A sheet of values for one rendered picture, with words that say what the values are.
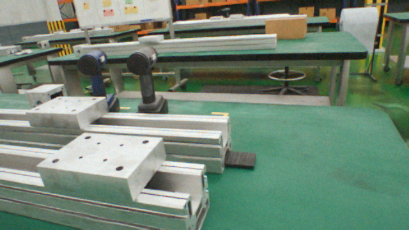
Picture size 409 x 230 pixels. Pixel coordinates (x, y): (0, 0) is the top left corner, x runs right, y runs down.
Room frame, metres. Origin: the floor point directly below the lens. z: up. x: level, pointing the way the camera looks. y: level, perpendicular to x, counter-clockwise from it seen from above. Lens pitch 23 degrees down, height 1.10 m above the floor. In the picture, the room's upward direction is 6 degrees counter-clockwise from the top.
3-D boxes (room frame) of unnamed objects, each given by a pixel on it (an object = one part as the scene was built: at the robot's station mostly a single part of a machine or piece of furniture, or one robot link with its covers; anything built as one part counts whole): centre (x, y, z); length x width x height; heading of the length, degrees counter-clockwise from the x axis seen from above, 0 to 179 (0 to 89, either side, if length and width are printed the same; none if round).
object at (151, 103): (0.79, 0.15, 0.89); 0.20 x 0.08 x 0.22; 175
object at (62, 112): (0.62, 0.34, 0.87); 0.16 x 0.11 x 0.07; 71
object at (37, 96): (0.93, 0.58, 0.83); 0.11 x 0.10 x 0.10; 160
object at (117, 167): (0.36, 0.16, 0.87); 0.16 x 0.11 x 0.07; 71
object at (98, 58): (0.86, 0.33, 0.89); 0.20 x 0.08 x 0.22; 4
